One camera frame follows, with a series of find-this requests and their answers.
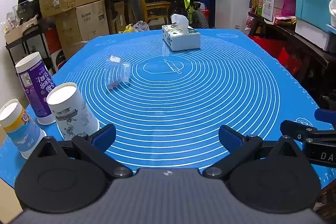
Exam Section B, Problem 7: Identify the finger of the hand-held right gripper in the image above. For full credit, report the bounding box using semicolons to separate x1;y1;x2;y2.
314;108;336;122
280;120;320;145

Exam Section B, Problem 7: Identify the white grey-print paper cup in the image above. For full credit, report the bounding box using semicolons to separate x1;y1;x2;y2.
46;83;101;140

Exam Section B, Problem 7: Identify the red bag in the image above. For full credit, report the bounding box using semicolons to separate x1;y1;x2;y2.
248;35;302;75

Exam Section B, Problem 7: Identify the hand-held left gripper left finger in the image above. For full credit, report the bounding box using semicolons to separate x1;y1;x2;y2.
25;124;134;179

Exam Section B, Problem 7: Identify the black metal shelf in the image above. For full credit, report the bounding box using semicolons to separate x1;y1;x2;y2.
5;18;57;75

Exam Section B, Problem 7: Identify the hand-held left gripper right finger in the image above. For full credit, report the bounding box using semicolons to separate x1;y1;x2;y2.
202;124;309;179

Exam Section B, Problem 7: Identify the clear plastic cup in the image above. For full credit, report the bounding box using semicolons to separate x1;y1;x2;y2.
104;55;132;90

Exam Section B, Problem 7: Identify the white patterned tissue box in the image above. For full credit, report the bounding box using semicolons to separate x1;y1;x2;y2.
161;14;201;51

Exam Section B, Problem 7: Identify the white foam box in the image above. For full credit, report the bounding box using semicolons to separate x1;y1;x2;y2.
295;19;336;52

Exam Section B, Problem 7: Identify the purple paper cup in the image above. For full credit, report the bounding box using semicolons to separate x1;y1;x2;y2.
15;52;57;125

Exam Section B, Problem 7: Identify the wooden chair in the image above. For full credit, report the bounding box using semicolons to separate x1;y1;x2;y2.
135;0;171;30

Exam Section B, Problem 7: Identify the large closed cardboard box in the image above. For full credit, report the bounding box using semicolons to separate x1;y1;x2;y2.
55;0;110;59

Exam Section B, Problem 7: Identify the blue silicone baking mat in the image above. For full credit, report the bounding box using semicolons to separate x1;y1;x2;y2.
0;28;336;189

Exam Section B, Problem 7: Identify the white chest freezer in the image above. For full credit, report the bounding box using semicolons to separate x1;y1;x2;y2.
215;0;255;30

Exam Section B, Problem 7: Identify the dark wooden side table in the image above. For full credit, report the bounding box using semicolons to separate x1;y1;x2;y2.
248;11;336;109

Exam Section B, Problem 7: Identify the white yellow-blue paper cup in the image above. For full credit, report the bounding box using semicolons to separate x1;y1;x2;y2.
0;99;47;160

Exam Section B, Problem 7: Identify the green white carton box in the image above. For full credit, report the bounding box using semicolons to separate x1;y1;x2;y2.
257;0;285;22

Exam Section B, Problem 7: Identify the crumpled plastic bag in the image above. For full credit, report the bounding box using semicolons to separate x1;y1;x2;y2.
133;21;150;31

